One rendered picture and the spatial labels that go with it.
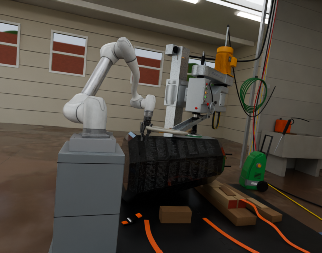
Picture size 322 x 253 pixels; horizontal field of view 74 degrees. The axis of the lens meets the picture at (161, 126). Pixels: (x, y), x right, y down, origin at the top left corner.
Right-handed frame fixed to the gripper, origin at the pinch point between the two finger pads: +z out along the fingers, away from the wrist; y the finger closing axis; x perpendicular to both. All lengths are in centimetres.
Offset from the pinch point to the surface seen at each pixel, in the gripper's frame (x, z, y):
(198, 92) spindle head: 7, -60, 73
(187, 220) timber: -33, 74, 44
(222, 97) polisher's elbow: 23, -68, 141
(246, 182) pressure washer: -4, 53, 200
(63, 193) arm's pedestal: -38, 35, -79
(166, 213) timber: -23, 69, 23
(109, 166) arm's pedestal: -48, 16, -57
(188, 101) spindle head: 19, -48, 71
